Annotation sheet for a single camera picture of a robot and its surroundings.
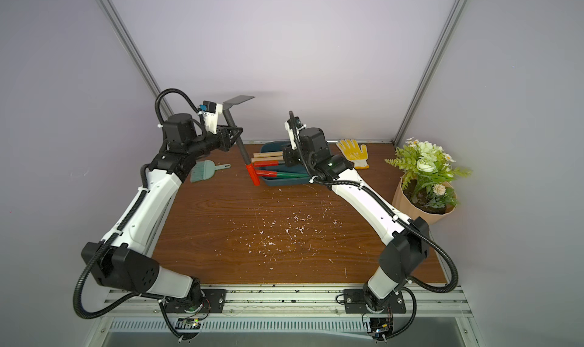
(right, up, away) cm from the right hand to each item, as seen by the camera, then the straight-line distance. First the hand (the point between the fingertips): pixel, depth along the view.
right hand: (283, 144), depth 74 cm
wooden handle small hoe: (-10, -2, +30) cm, 31 cm away
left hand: (-13, +5, -3) cm, 14 cm away
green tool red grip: (-3, -12, +26) cm, 28 cm away
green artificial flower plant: (+47, -9, -2) cm, 48 cm away
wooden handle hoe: (-9, -4, +26) cm, 28 cm away
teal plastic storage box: (+5, -9, +39) cm, 41 cm away
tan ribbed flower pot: (+53, -21, +7) cm, 58 cm away
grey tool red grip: (-9, -6, +28) cm, 30 cm away
